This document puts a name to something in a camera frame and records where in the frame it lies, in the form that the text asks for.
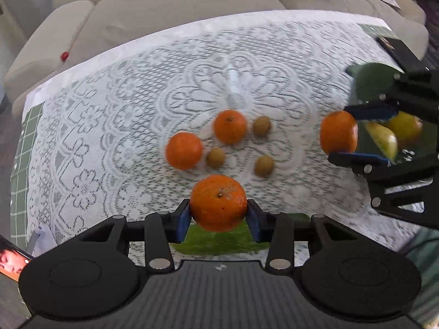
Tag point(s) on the yellow lemon fruit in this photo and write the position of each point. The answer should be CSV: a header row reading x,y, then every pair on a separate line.
x,y
407,128

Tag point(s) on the yellow green pear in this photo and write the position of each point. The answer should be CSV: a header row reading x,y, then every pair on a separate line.
x,y
384,139

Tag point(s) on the orange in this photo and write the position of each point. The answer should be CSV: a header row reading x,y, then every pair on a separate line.
x,y
184,150
338,133
218,203
230,127

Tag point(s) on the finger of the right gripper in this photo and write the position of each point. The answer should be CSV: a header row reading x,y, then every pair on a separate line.
x,y
394,186
380,112

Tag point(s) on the green fruit bowl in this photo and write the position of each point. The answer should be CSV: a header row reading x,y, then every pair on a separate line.
x,y
369,82

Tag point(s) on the white lace tablecloth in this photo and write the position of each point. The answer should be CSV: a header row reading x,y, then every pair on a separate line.
x,y
99,149

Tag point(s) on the green checked table mat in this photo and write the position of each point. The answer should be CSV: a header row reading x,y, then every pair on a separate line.
x,y
19,176

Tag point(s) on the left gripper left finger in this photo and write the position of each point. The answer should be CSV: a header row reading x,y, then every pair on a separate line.
x,y
157,231

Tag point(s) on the smartphone with lit screen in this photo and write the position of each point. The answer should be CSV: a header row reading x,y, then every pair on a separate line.
x,y
12,259

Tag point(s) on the brown longan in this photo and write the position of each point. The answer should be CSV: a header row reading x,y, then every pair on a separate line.
x,y
262,126
215,158
264,166

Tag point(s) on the beige sofa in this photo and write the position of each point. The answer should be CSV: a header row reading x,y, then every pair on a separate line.
x,y
86,28

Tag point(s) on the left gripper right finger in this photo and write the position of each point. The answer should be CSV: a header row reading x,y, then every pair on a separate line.
x,y
282,231

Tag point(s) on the small red ball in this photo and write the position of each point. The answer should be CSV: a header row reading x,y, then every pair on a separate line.
x,y
64,56

